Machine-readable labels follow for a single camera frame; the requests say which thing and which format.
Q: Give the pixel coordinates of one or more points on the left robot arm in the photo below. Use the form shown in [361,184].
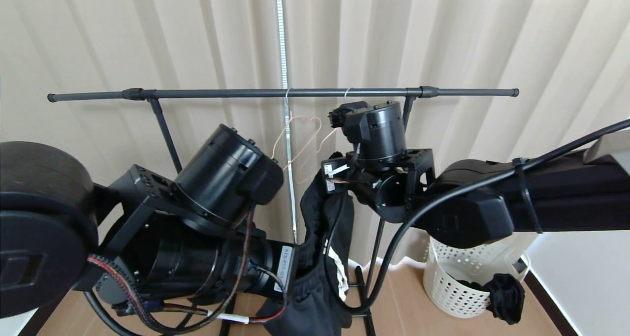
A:
[44,228]

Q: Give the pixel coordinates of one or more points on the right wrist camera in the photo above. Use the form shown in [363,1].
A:
[344,114]

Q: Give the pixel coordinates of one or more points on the beige curtain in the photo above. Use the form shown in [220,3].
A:
[443,41]

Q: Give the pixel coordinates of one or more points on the black shorts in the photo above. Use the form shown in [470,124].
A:
[315,213]

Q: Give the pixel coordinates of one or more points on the white laundry basket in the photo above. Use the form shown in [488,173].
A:
[453,287]

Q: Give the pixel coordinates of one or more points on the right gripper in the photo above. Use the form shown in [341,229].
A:
[344,178]

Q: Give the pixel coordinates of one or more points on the black clothes rack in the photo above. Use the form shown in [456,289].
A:
[221,93]

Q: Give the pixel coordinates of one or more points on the pink clothes hanger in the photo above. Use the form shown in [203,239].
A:
[281,135]
[346,94]

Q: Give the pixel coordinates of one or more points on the black garment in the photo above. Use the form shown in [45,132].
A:
[504,296]

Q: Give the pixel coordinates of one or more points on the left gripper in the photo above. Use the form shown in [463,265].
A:
[197,267]

